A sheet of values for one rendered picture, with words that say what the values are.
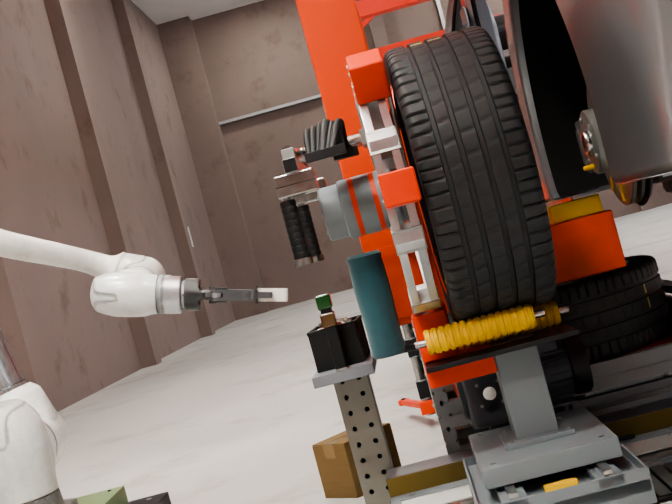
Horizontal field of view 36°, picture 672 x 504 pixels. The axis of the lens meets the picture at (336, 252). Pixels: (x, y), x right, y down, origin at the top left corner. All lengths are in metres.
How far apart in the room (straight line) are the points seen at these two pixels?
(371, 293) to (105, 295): 0.63
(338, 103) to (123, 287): 0.85
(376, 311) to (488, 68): 0.67
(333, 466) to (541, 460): 1.19
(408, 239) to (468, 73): 0.37
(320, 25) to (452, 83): 0.79
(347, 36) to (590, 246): 0.87
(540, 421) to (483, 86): 0.78
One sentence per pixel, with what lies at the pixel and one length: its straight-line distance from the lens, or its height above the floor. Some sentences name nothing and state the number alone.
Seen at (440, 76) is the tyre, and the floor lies 1.06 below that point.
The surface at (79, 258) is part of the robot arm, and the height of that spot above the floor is 0.90.
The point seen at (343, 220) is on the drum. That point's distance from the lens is 2.35.
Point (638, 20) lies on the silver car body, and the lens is 1.61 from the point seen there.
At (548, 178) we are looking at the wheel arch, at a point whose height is 0.80.
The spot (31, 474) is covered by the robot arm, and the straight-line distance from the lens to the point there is 2.36.
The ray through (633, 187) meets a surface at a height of 0.73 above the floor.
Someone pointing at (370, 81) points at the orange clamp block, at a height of 1.09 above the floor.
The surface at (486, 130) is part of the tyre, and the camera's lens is 2.10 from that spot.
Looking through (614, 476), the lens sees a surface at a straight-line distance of 2.23.
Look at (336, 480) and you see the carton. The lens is 3.35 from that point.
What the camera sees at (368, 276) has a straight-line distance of 2.48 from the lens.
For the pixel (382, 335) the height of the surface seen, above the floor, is 0.54.
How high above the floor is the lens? 0.75
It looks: level
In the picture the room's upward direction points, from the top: 15 degrees counter-clockwise
